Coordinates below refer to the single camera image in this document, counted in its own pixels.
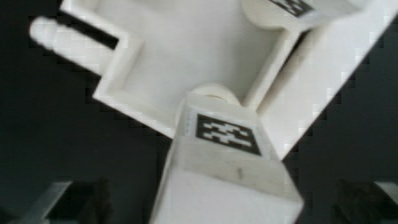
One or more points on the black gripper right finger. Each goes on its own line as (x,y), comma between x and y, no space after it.
(367,203)

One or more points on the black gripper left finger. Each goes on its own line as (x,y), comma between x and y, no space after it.
(72,204)

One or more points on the white chair seat part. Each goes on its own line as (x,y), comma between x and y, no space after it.
(162,45)

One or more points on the white chair leg with tag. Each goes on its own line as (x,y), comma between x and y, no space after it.
(299,14)

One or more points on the white U-shaped frame fence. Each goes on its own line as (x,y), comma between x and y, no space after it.
(317,71)

